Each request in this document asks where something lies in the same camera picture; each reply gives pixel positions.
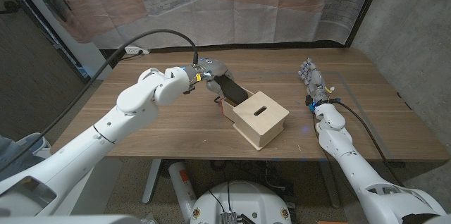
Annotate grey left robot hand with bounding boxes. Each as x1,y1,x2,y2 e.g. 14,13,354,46
183,58,235,95

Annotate wooden box with slot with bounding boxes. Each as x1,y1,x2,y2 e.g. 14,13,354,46
232,91,290,151

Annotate wooden drawer with red front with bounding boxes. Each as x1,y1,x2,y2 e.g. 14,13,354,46
214,86,255,123

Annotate grey table leg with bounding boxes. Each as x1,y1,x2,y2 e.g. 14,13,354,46
319,160,342,209
142,158,162,205

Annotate printed room backdrop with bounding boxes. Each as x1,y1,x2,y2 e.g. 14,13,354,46
6,0,380,49

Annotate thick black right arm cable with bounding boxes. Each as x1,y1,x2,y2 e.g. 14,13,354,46
329,99,404,187

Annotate white sneaker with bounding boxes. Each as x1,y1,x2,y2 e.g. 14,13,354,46
17,132,52,160

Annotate person's leg in jeans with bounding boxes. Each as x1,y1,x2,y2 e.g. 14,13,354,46
0,134,43,182

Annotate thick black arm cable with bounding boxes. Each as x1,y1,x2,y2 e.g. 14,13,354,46
329,99,404,187
0,28,199,174

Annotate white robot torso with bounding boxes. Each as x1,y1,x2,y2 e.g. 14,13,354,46
190,180,292,224

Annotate black backdrop frame pole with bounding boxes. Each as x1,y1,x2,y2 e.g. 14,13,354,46
346,0,387,48
0,0,91,86

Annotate dark grey glasses case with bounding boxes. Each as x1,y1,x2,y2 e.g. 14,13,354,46
214,75,249,105

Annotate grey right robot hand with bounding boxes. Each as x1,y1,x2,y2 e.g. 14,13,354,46
297,57,334,104

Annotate white power strip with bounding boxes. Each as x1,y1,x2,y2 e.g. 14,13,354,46
123,46,151,55

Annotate black power strip cable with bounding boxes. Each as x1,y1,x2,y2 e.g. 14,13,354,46
119,50,144,61

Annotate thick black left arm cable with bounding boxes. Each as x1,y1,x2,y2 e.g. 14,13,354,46
0,28,199,174

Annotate white cylinder with orange label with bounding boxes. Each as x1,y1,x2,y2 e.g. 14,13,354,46
168,161,198,223

